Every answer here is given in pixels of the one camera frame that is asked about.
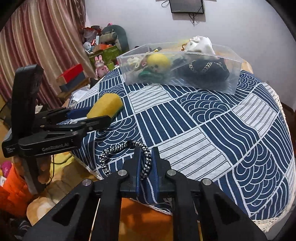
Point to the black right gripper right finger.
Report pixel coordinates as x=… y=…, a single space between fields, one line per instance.
x=201 y=210

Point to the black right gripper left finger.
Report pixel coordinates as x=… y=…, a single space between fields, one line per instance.
x=91 y=211

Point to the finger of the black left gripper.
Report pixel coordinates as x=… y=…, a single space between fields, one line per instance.
x=77 y=128
x=56 y=116

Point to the yellow sponge block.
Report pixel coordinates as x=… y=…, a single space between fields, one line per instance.
x=109 y=104

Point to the green knitted glove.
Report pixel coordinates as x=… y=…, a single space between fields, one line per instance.
x=148 y=75

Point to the yellow round plush toy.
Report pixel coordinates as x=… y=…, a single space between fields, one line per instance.
x=158 y=63

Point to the white drawstring pouch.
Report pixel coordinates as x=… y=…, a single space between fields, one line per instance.
x=200 y=44

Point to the left hand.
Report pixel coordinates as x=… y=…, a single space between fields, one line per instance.
x=37 y=167

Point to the red blue box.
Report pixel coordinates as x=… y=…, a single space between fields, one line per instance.
x=71 y=78

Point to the pink rabbit figure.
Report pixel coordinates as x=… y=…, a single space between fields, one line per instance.
x=100 y=68

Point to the green cardboard box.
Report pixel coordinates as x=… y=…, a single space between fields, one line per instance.
x=108 y=55

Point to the striped brown curtain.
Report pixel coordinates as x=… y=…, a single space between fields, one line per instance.
x=48 y=33

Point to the blue white patterned tablecloth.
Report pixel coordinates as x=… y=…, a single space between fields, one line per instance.
x=241 y=141

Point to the grey green plush toy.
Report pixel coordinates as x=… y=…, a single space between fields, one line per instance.
x=115 y=34

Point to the clear plastic storage box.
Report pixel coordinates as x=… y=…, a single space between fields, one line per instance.
x=134 y=62

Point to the black pouch with chain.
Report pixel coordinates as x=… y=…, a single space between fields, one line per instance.
x=203 y=71

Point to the small wall monitor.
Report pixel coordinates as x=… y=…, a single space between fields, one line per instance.
x=187 y=6

